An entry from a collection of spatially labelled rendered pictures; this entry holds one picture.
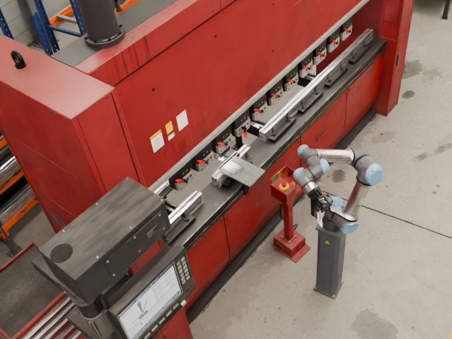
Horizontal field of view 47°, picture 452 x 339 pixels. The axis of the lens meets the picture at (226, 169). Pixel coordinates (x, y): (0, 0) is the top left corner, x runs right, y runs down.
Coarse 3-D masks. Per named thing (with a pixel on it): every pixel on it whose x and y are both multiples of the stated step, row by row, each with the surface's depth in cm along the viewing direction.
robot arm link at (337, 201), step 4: (332, 196) 340; (336, 196) 339; (336, 200) 336; (340, 200) 335; (332, 204) 334; (336, 204) 333; (340, 204) 333; (328, 212) 337; (328, 216) 340; (332, 216) 334; (332, 220) 336
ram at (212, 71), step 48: (240, 0) 303; (288, 0) 343; (336, 0) 395; (192, 48) 286; (240, 48) 322; (288, 48) 368; (144, 96) 271; (192, 96) 304; (240, 96) 344; (144, 144) 287; (192, 144) 323
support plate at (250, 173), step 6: (234, 162) 370; (240, 162) 370; (246, 162) 369; (246, 168) 365; (252, 168) 364; (258, 168) 364; (228, 174) 363; (240, 174) 361; (246, 174) 361; (252, 174) 360; (258, 174) 360; (240, 180) 357; (246, 180) 357; (252, 180) 356
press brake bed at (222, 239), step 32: (352, 96) 470; (320, 128) 441; (352, 128) 523; (288, 160) 416; (256, 192) 394; (224, 224) 376; (256, 224) 417; (192, 256) 357; (224, 256) 395; (192, 320) 398
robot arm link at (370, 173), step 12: (360, 168) 305; (372, 168) 299; (360, 180) 306; (372, 180) 301; (360, 192) 311; (348, 204) 320; (360, 204) 317; (336, 216) 331; (348, 216) 323; (348, 228) 324
